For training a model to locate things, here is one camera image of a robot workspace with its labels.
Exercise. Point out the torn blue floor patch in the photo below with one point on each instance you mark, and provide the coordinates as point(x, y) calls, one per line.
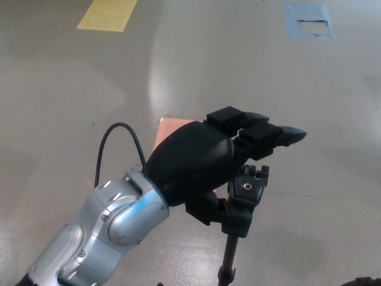
point(306, 12)

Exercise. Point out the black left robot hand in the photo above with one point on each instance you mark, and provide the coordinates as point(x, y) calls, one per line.
point(193, 155)

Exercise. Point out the black phone stand tripod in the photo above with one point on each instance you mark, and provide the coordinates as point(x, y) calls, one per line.
point(242, 205)

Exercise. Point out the orange floor patch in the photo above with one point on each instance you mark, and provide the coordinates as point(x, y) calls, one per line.
point(166, 131)

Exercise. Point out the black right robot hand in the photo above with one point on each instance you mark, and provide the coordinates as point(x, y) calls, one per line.
point(366, 282)

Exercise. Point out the yellow floor patch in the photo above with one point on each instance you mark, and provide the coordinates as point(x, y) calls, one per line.
point(107, 16)

